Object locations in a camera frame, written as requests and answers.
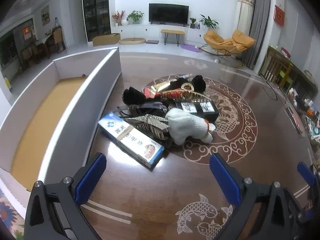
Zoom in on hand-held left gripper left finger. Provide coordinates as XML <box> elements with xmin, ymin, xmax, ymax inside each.
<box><xmin>24</xmin><ymin>152</ymin><xmax>107</xmax><ymax>240</ymax></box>

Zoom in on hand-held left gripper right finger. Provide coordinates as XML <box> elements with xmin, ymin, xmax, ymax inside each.
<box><xmin>209</xmin><ymin>152</ymin><xmax>313</xmax><ymax>240</ymax></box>

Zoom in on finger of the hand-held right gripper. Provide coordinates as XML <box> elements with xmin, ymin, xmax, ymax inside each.
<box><xmin>297</xmin><ymin>162</ymin><xmax>320</xmax><ymax>196</ymax></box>

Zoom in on blue and white medicine box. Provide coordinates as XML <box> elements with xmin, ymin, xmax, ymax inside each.
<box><xmin>98</xmin><ymin>112</ymin><xmax>165</xmax><ymax>168</ymax></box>

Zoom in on large white storage box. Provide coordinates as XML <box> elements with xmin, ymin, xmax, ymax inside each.
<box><xmin>0</xmin><ymin>46</ymin><xmax>122</xmax><ymax>213</ymax></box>

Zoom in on white knit glove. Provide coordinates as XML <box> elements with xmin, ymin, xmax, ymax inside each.
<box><xmin>165</xmin><ymin>108</ymin><xmax>216</xmax><ymax>145</ymax></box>

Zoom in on silver rhinestone hair claw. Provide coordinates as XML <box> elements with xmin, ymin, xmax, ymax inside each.
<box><xmin>126</xmin><ymin>114</ymin><xmax>171</xmax><ymax>140</ymax></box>

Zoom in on black furry hair clip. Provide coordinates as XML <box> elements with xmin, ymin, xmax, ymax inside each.
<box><xmin>122</xmin><ymin>87</ymin><xmax>151</xmax><ymax>106</ymax></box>

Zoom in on patterned wooden desktop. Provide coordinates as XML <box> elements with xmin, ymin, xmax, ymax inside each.
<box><xmin>37</xmin><ymin>51</ymin><xmax>320</xmax><ymax>240</ymax></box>

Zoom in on black box with white labels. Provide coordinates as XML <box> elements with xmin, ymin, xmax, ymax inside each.
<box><xmin>172</xmin><ymin>100</ymin><xmax>219</xmax><ymax>121</ymax></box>

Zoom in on dark grey hair claw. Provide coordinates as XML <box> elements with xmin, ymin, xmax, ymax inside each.
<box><xmin>117</xmin><ymin>102</ymin><xmax>168</xmax><ymax>117</ymax></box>

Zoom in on gold hair claw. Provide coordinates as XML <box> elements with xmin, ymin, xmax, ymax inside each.
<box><xmin>180</xmin><ymin>83</ymin><xmax>213</xmax><ymax>103</ymax></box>

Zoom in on black fluffy pompom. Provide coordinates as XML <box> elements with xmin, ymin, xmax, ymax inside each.
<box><xmin>192</xmin><ymin>75</ymin><xmax>207</xmax><ymax>92</ymax></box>

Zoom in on red gold tube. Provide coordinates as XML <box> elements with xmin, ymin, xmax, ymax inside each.
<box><xmin>149</xmin><ymin>89</ymin><xmax>181</xmax><ymax>100</ymax></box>

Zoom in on small gold box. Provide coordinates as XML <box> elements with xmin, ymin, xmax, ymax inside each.
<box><xmin>150</xmin><ymin>80</ymin><xmax>176</xmax><ymax>92</ymax></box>

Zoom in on wooden chair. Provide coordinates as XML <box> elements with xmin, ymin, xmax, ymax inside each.
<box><xmin>259</xmin><ymin>45</ymin><xmax>293</xmax><ymax>86</ymax></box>

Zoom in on purple floor mat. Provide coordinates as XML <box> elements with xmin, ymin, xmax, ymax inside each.
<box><xmin>180</xmin><ymin>44</ymin><xmax>204</xmax><ymax>53</ymax></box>

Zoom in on orange lounge chair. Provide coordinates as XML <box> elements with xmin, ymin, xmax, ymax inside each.
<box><xmin>203</xmin><ymin>29</ymin><xmax>256</xmax><ymax>63</ymax></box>

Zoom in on brown cardboard box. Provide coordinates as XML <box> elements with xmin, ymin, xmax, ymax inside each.
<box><xmin>92</xmin><ymin>33</ymin><xmax>121</xmax><ymax>47</ymax></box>

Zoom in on beige oval pet bed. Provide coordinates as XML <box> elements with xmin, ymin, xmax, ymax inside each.
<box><xmin>118</xmin><ymin>37</ymin><xmax>146</xmax><ymax>46</ymax></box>

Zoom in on wooden bench with metal legs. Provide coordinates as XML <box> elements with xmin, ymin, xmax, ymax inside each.
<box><xmin>160</xmin><ymin>29</ymin><xmax>185</xmax><ymax>47</ymax></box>

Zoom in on white television cabinet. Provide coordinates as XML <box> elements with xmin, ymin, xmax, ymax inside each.
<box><xmin>110</xmin><ymin>23</ymin><xmax>213</xmax><ymax>46</ymax></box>

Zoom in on broad-leaf potted plant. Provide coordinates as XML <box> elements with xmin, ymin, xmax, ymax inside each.
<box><xmin>199</xmin><ymin>14</ymin><xmax>219</xmax><ymax>29</ymax></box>

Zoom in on red flowers in vase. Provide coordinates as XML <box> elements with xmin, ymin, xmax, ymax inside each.
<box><xmin>112</xmin><ymin>10</ymin><xmax>126</xmax><ymax>27</ymax></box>

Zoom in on grey curtain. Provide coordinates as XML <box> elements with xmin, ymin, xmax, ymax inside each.
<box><xmin>241</xmin><ymin>0</ymin><xmax>272</xmax><ymax>70</ymax></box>

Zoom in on leafy green potted plant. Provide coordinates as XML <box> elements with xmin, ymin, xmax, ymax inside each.
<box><xmin>126</xmin><ymin>10</ymin><xmax>145</xmax><ymax>24</ymax></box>

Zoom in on dark glass display cabinet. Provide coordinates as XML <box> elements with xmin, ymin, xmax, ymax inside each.
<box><xmin>82</xmin><ymin>0</ymin><xmax>111</xmax><ymax>42</ymax></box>

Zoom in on white cloth-covered air conditioner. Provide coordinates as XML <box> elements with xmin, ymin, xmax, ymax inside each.
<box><xmin>236</xmin><ymin>0</ymin><xmax>257</xmax><ymax>39</ymax></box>

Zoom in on black flat television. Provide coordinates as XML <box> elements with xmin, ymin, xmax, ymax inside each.
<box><xmin>149</xmin><ymin>3</ymin><xmax>190</xmax><ymax>26</ymax></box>

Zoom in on black fluffy hair tie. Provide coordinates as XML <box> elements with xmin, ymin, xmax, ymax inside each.
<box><xmin>169</xmin><ymin>78</ymin><xmax>193</xmax><ymax>90</ymax></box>

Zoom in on red wall hanging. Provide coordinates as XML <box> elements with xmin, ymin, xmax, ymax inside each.
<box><xmin>273</xmin><ymin>4</ymin><xmax>286</xmax><ymax>28</ymax></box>

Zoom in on framed wall painting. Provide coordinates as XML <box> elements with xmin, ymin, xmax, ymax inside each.
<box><xmin>40</xmin><ymin>5</ymin><xmax>51</xmax><ymax>26</ymax></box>

